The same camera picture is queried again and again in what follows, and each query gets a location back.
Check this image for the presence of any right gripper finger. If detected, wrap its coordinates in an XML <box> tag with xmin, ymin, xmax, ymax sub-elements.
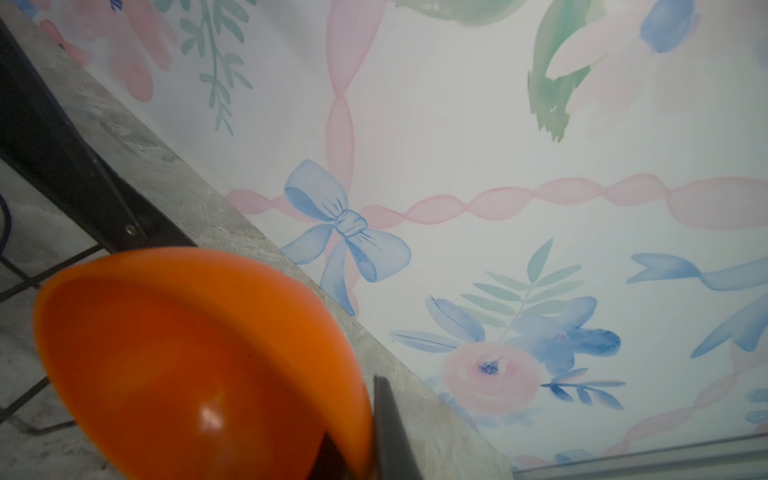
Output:
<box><xmin>373</xmin><ymin>376</ymin><xmax>423</xmax><ymax>480</ymax></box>

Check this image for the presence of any orange bowl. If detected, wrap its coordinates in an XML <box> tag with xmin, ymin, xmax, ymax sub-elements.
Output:
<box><xmin>34</xmin><ymin>247</ymin><xmax>373</xmax><ymax>479</ymax></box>

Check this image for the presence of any black wire dish rack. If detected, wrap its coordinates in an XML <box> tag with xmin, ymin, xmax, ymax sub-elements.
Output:
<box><xmin>0</xmin><ymin>17</ymin><xmax>199</xmax><ymax>436</ymax></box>

